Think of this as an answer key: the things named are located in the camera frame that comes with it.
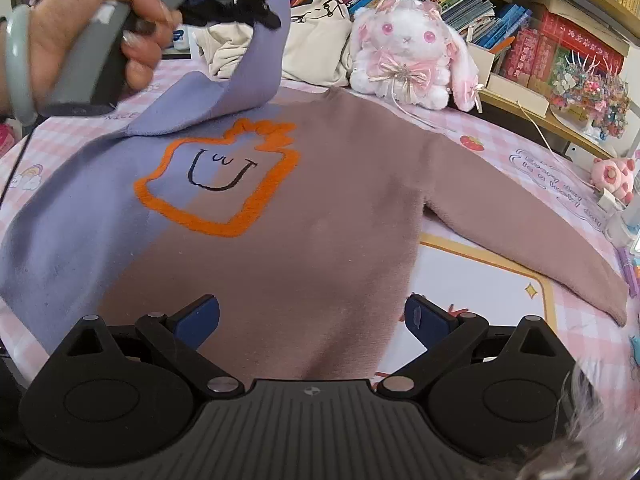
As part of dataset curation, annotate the purple and brown sweater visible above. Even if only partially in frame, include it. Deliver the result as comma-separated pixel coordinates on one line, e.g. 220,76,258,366
1,29,628,382

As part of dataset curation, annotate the person's left hand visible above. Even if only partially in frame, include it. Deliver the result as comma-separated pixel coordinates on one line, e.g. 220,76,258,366
29,0,182,110

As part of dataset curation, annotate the pink checkered desk mat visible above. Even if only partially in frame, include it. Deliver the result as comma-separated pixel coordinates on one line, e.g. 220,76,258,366
1,60,639,408

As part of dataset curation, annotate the jade green bangle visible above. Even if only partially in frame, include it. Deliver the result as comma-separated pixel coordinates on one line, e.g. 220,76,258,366
4,4,38,127

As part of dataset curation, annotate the cream beige garment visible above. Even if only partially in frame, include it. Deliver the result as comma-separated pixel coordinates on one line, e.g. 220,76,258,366
193,0,352,87

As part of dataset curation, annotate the small pink plush toy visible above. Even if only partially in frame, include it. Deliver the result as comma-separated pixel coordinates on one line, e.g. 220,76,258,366
590,157,637,206

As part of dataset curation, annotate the white pink plush bunny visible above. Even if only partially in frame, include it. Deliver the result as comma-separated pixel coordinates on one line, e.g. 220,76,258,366
349,0,482,112

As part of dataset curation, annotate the colourful bead ornament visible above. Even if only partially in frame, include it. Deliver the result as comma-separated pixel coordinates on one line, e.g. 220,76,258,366
550,51,630,141

